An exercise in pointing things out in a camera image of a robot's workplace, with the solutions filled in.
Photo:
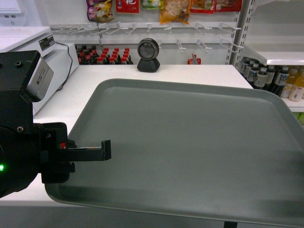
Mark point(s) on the grey rectangular serving tray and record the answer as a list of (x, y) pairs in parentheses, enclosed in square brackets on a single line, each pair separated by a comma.
[(190, 150)]

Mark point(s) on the purple snack bag hanging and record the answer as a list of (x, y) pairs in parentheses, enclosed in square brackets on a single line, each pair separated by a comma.
[(99, 11)]

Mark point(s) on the red snack bag hanging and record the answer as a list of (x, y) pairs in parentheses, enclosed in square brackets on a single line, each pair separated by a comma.
[(127, 6)]

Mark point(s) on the black round barcode scanner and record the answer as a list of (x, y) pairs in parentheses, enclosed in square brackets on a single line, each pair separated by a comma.
[(148, 50)]

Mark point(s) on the yellow snack bag hanging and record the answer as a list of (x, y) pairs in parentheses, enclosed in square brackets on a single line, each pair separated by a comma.
[(175, 11)]

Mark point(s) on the red pouch behind counter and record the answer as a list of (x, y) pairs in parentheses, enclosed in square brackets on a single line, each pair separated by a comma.
[(194, 60)]

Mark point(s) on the white customer display screen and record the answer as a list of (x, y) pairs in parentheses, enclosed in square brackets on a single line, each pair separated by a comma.
[(20, 13)]

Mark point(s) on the green yellow snack bag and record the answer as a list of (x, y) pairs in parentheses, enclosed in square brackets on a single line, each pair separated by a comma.
[(152, 4)]

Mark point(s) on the white cash register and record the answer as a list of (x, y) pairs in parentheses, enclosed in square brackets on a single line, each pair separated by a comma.
[(27, 38)]

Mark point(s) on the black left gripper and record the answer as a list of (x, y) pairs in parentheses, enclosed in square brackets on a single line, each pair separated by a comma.
[(45, 151)]

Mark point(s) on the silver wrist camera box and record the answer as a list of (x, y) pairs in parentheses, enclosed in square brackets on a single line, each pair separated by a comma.
[(39, 81)]

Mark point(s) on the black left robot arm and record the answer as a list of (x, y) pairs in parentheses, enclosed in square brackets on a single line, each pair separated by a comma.
[(16, 111)]

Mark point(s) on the red spice bag hanging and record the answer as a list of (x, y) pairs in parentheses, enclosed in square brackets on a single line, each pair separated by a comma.
[(202, 6)]

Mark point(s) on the white checkout counter top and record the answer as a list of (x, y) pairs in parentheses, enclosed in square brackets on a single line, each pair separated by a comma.
[(67, 104)]

